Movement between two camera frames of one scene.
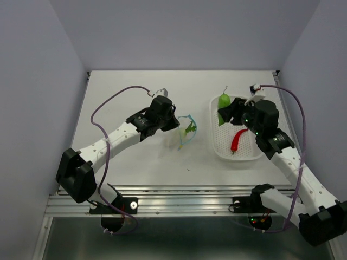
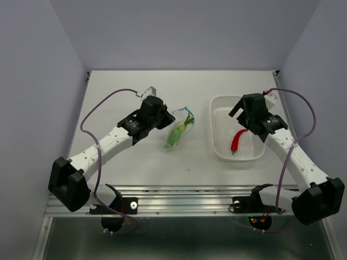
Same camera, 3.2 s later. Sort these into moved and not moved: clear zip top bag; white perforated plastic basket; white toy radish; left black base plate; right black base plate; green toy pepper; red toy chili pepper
Moved: green toy pepper; white toy radish; clear zip top bag
Not moved: white perforated plastic basket; right black base plate; red toy chili pepper; left black base plate
